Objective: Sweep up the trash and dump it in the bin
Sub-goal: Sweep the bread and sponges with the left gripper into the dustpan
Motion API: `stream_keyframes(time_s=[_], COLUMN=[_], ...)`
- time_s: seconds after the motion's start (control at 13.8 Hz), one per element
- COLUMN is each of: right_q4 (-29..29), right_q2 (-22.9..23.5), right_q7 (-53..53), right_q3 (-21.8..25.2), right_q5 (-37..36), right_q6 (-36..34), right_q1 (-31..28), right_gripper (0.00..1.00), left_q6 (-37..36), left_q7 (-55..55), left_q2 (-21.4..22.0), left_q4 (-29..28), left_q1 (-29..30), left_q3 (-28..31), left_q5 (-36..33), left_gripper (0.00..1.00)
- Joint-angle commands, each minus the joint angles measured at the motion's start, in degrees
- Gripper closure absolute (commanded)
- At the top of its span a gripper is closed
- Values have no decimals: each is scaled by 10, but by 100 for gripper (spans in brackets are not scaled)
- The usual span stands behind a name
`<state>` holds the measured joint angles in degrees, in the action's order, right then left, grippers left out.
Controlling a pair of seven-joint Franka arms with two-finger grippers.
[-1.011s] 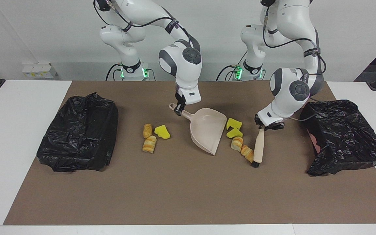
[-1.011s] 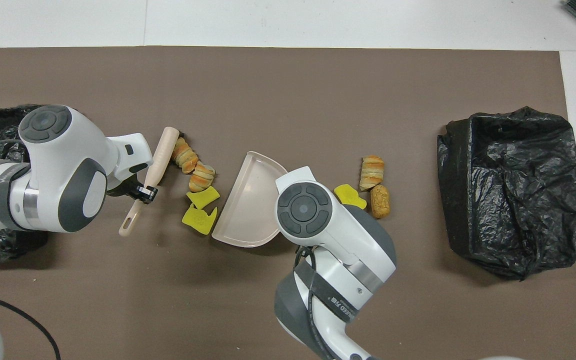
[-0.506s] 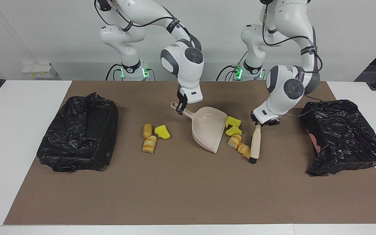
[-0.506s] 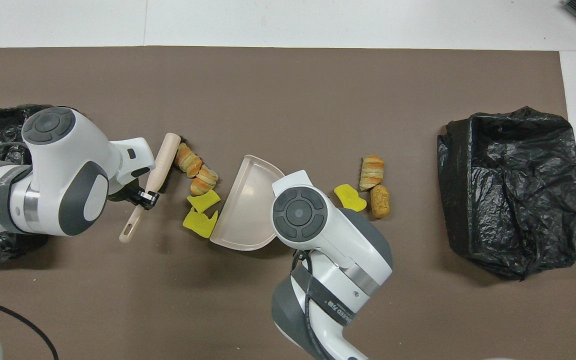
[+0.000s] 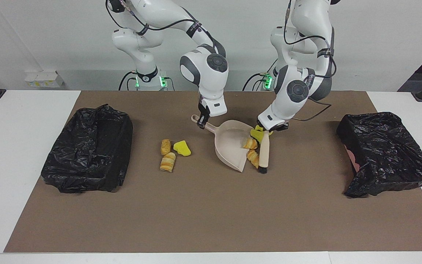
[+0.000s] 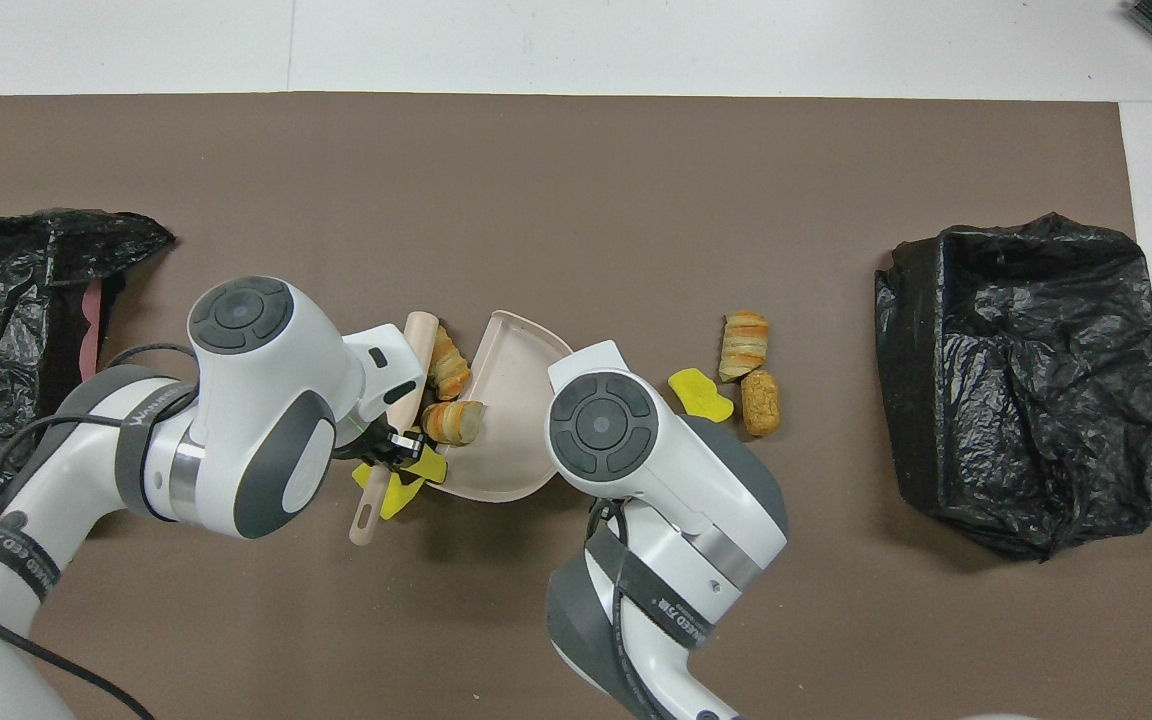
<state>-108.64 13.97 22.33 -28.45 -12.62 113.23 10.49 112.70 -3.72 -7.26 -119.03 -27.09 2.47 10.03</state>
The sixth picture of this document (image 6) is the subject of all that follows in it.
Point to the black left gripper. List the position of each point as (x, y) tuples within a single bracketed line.
[(396, 445)]

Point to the yellow sponge piece green edge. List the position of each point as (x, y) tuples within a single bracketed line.
[(433, 465)]

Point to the striped croissant roll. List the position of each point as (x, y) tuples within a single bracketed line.
[(449, 368), (454, 422), (744, 345)]

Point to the beige plastic dustpan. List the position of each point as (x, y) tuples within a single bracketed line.
[(506, 420)]

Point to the beige hand brush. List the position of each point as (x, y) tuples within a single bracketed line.
[(423, 335)]

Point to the brown bread roll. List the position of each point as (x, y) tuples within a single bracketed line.
[(760, 403)]

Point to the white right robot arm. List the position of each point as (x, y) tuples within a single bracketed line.
[(656, 480)]

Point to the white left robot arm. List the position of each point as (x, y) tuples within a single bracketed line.
[(256, 430)]

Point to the pink bin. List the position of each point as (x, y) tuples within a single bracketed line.
[(88, 320)]

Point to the black bag lined bin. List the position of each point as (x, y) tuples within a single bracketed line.
[(1036, 400)]

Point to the brown paper table mat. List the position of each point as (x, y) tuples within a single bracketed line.
[(836, 600)]

